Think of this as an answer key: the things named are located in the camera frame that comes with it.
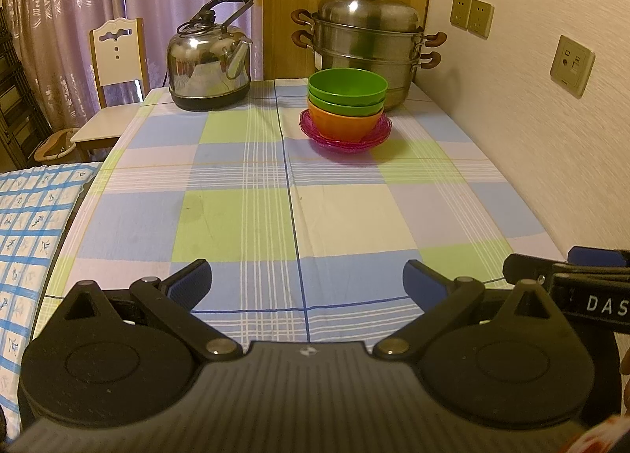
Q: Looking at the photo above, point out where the pastel checked tablecloth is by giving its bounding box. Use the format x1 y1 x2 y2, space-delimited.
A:
37 79 565 350

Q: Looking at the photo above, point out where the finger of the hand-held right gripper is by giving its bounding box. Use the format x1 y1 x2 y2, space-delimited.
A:
567 245 630 267
503 253 555 287

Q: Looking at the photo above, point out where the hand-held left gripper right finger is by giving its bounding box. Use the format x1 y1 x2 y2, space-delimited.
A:
372 259 566 360

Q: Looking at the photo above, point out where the white wooden chair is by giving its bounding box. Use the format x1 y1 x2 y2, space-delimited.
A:
70 17 151 163

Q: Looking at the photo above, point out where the green plastic bowl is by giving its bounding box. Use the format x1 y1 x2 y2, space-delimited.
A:
308 91 387 118
308 68 389 107

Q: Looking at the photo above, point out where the small pink glass dish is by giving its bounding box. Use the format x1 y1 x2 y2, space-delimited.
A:
301 108 393 137

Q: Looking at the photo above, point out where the beige wall socket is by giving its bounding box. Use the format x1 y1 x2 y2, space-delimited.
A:
467 0 494 39
450 0 473 31

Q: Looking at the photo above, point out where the stainless steel steamer pot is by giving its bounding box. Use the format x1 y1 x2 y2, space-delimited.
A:
290 0 448 112

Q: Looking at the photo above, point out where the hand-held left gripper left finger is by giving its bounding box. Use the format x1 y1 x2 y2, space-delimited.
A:
61 258 243 362

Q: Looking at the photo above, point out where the black storage rack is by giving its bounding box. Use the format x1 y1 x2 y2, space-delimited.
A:
0 5 53 171

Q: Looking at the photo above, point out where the white red printed garment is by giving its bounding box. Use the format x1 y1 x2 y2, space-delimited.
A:
582 414 630 453

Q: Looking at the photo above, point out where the beige wall outlet panel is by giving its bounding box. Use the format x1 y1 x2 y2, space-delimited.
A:
550 34 596 99

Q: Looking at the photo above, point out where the stainless steel kettle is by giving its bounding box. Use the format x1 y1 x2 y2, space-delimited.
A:
166 0 255 112

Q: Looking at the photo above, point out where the orange plastic bowl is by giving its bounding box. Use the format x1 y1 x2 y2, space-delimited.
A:
306 103 385 143

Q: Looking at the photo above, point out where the blue checked white cloth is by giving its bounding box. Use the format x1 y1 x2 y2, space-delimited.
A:
0 162 104 439

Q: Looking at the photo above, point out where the pink glass plate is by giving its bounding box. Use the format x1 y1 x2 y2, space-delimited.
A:
299 111 393 147

